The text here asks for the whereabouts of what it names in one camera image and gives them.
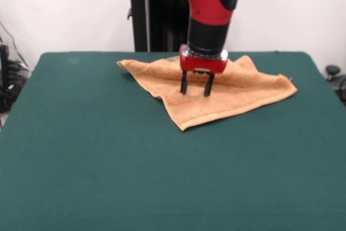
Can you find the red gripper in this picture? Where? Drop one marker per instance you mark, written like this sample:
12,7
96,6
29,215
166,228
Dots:
202,64

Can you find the orange terry towel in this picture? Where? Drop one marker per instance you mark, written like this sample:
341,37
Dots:
238,93

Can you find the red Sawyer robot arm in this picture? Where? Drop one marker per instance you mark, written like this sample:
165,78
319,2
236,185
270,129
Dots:
205,6

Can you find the black office chair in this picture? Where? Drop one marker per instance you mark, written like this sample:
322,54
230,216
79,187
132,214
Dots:
336,78

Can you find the dark green table cloth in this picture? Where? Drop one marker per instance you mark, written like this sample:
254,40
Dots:
81,177

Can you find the black equipment box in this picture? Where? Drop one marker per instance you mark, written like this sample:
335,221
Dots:
4,79

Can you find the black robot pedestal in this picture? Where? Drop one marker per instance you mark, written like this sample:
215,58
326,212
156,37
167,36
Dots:
159,20

